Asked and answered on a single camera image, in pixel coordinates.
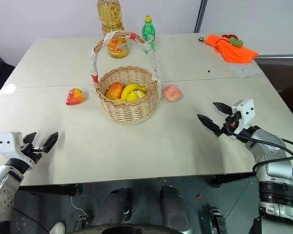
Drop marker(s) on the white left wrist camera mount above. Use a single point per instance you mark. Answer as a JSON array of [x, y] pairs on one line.
[[8, 143]]

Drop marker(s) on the red yellow apple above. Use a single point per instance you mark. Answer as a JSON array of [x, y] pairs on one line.
[[75, 97]]

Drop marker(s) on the dark round robot base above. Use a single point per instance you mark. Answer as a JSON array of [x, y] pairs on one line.
[[127, 229]]

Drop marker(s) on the white shoe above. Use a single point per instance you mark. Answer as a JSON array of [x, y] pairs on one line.
[[57, 228]]

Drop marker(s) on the yellow plastic banana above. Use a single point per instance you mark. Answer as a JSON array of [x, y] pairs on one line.
[[136, 95]]

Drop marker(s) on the green toy vegetable piece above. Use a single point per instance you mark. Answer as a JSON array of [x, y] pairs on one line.
[[236, 42]]

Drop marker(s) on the dark rounded robot leg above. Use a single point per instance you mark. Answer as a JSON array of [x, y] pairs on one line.
[[112, 207], [173, 209]]

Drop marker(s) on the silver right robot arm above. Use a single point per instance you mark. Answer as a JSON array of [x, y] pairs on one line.
[[274, 170]]

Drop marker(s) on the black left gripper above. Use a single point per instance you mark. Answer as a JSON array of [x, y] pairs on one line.
[[35, 152]]

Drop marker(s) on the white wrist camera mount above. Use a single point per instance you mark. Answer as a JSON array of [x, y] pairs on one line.
[[246, 111], [8, 143]]

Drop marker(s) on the green soda bottle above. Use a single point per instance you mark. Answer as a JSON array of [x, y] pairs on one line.
[[149, 31]]

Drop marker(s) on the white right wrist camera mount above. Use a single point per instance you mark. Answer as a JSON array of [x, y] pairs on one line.
[[246, 111]]

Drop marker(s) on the orange cloth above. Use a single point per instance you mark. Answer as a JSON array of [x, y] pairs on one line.
[[234, 52]]

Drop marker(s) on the black table frame bar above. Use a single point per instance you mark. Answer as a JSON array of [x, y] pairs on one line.
[[229, 180], [51, 189]]

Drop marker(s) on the yellow cooking oil bottle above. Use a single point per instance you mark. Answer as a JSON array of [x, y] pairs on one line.
[[110, 12]]

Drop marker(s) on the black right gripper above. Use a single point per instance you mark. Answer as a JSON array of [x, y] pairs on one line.
[[232, 123]]

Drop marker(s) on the pink peach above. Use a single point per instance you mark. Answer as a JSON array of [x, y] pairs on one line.
[[172, 93]]

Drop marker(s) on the red toy item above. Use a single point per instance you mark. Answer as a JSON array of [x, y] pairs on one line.
[[226, 36]]

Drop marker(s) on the orange red mango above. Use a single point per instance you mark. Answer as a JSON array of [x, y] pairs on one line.
[[114, 90]]

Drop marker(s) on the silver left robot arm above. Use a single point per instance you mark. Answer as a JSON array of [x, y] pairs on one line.
[[5, 192]]

